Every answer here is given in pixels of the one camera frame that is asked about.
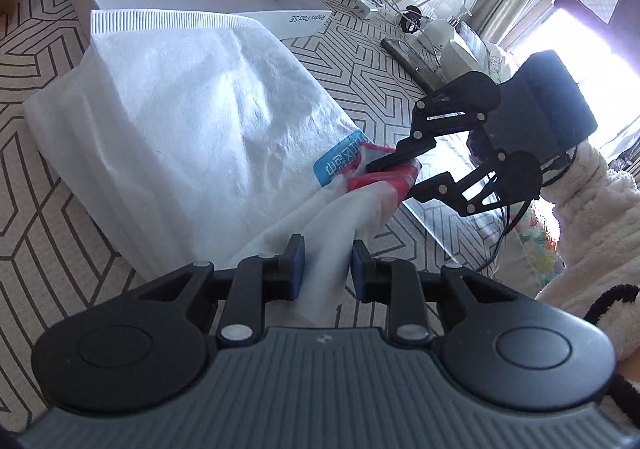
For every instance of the white shopping bag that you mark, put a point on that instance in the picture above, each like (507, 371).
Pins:
(175, 129)

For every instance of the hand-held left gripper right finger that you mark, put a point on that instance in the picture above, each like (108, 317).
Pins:
(359, 269)

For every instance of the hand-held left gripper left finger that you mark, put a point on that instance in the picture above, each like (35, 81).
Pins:
(297, 269)

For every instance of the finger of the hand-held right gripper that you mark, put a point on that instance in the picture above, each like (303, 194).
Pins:
(440, 191)
(420, 144)

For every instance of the black slim device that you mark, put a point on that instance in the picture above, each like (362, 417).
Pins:
(410, 64)

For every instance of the white small box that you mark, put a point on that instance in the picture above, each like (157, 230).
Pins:
(460, 58)

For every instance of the patterned tablecloth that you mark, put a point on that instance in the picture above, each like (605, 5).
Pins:
(50, 239)

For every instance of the cream black fleece garment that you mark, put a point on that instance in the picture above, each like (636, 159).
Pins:
(625, 369)

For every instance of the person's right forearm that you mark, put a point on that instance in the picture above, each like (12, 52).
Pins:
(590, 209)

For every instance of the white charger plug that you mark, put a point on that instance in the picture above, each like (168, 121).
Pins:
(367, 9)

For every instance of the floral print cloth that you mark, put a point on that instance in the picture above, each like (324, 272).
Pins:
(537, 244)

